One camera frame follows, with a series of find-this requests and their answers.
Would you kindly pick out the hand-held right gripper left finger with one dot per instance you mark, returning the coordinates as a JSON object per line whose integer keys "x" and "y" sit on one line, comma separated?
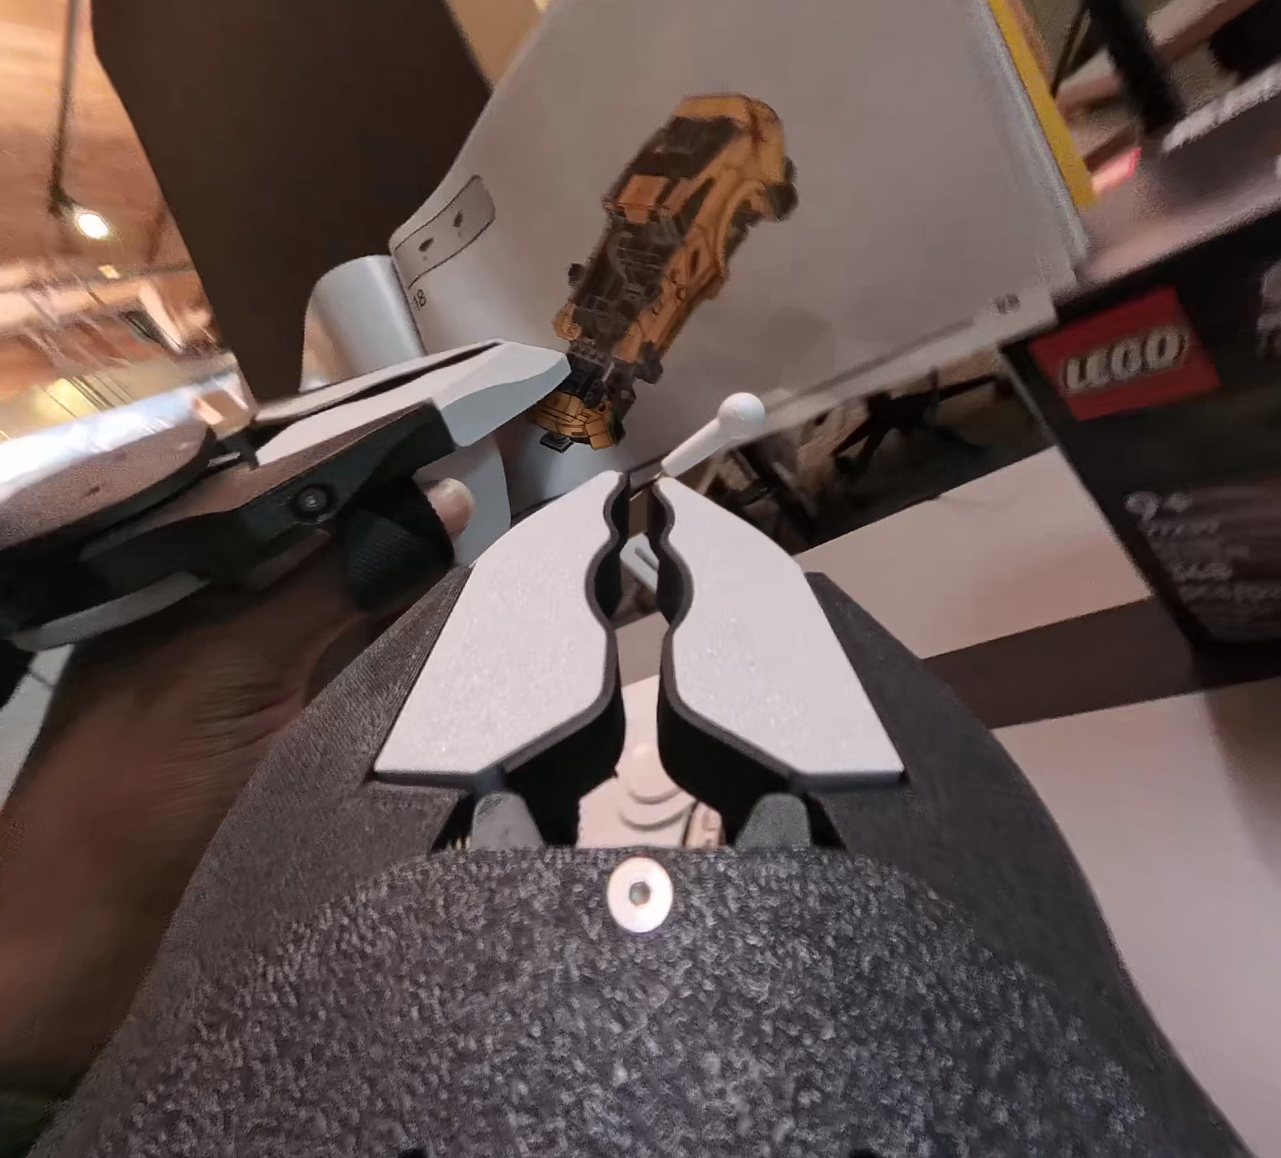
{"x": 511, "y": 668}

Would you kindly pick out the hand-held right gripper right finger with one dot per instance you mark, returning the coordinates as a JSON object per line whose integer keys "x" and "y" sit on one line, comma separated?
{"x": 771, "y": 668}

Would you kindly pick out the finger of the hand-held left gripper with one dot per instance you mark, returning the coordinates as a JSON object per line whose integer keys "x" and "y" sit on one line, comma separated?
{"x": 421, "y": 360}
{"x": 501, "y": 398}

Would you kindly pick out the white book stand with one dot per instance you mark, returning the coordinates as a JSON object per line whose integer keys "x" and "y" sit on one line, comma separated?
{"x": 251, "y": 128}

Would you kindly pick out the black lego set box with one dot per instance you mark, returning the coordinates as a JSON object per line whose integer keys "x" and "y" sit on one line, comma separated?
{"x": 1131, "y": 357}

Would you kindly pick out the instruction booklet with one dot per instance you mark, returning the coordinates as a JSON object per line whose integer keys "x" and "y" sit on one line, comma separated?
{"x": 800, "y": 77}

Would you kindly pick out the person's left hand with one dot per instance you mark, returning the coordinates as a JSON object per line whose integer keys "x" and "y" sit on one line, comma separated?
{"x": 151, "y": 758}

